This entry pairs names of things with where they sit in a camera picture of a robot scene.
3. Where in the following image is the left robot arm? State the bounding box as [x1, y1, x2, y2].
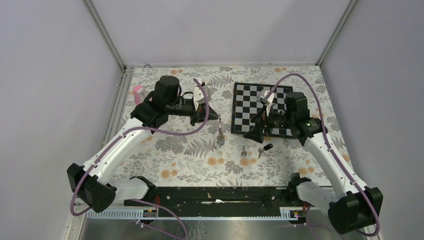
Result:
[66, 75, 218, 217]

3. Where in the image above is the keyring with coloured keys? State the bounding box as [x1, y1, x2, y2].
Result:
[216, 120, 225, 147]

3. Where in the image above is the white cable duct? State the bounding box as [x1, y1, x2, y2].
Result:
[86, 207, 301, 221]

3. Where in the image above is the key with black fob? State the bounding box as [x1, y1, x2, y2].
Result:
[258, 143, 273, 159]

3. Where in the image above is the floral table mat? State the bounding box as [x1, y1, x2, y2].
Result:
[113, 66, 350, 187]

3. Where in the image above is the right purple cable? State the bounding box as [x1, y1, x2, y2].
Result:
[264, 72, 382, 240]

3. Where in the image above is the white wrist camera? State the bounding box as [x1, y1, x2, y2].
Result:
[192, 85, 211, 110]
[257, 89, 275, 114]

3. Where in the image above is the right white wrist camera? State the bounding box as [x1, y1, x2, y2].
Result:
[257, 89, 275, 114]

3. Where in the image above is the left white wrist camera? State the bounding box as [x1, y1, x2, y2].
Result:
[192, 85, 211, 110]

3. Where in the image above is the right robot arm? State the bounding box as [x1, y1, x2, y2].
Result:
[244, 90, 383, 235]

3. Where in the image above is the silver key white head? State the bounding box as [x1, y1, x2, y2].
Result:
[240, 145, 247, 159]

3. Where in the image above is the pink box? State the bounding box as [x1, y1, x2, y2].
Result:
[133, 85, 149, 105]

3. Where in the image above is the black white chessboard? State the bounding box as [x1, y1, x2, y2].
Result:
[230, 82, 298, 139]

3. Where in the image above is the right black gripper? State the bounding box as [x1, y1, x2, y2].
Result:
[243, 104, 295, 144]

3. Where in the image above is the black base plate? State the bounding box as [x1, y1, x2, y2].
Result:
[123, 186, 310, 217]

